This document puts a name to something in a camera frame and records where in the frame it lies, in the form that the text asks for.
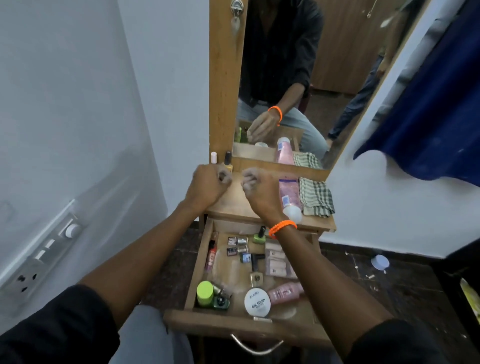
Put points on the person's right hand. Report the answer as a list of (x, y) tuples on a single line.
[(264, 197)]

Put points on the person's left hand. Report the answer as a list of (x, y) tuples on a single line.
[(204, 187)]

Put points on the person's left fingers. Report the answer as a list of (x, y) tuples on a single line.
[(224, 177)]

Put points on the person's right fingers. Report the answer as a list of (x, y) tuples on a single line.
[(249, 180)]

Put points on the person's left forearm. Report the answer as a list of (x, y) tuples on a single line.
[(142, 255)]

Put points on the person's right forearm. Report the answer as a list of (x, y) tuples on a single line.
[(330, 288)]

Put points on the yellow nail polish black cap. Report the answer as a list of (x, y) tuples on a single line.
[(227, 159)]

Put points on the small white capped bottle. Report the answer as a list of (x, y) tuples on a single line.
[(213, 158)]

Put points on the pink bottle with white cap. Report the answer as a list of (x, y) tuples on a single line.
[(289, 198)]

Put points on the orange beaded wristband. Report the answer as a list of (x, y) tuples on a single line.
[(282, 226)]

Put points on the green nail polish black cap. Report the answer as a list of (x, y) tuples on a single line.
[(259, 236)]

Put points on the small silver cosmetic box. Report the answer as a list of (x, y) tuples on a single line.
[(242, 249), (242, 240)]

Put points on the green checkered cloth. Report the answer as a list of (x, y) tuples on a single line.
[(317, 197)]

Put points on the small blue cosmetic box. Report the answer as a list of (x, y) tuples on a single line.
[(245, 258)]

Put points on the red lip balm stick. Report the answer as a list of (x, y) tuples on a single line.
[(210, 258)]

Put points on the strip of pale sachets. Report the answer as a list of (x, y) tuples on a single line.
[(276, 260)]

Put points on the wooden drawer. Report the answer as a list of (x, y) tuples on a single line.
[(232, 273)]

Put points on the wooden dressing table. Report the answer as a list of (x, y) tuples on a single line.
[(225, 75)]

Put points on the lime green capped bottle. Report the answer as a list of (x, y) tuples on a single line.
[(205, 293)]

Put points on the pink tube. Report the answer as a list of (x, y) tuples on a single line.
[(285, 293)]

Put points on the white round jar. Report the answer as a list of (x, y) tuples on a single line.
[(257, 302)]

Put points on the dark green glass bottle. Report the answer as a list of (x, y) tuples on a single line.
[(221, 300)]

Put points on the small white flat stick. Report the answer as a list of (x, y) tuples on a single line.
[(262, 320)]

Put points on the white round lid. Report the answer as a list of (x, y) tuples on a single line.
[(380, 262)]

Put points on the person's grey trousers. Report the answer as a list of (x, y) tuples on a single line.
[(150, 337)]

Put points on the dark blue curtain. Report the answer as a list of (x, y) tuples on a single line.
[(438, 112)]

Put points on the black cabinet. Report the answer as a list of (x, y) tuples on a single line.
[(455, 270)]

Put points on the yellow packet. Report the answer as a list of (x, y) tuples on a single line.
[(471, 300)]

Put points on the tall wall mirror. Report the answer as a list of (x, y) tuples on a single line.
[(337, 56)]

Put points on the white wall switchboard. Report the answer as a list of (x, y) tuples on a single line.
[(41, 258)]

